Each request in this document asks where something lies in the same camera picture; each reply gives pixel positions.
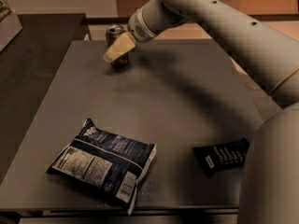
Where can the dark side counter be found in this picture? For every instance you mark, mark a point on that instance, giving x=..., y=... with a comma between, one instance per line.
x=27, y=67

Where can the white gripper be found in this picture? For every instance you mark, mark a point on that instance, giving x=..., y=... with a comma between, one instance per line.
x=139, y=28

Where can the white box on counter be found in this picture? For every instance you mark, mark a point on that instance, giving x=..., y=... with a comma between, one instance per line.
x=10, y=24

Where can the black snack bar wrapper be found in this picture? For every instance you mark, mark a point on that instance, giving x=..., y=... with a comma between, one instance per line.
x=222, y=156

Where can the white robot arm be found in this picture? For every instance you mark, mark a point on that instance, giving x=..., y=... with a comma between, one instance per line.
x=270, y=186

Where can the blue chip bag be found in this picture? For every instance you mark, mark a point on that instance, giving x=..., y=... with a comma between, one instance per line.
x=108, y=161

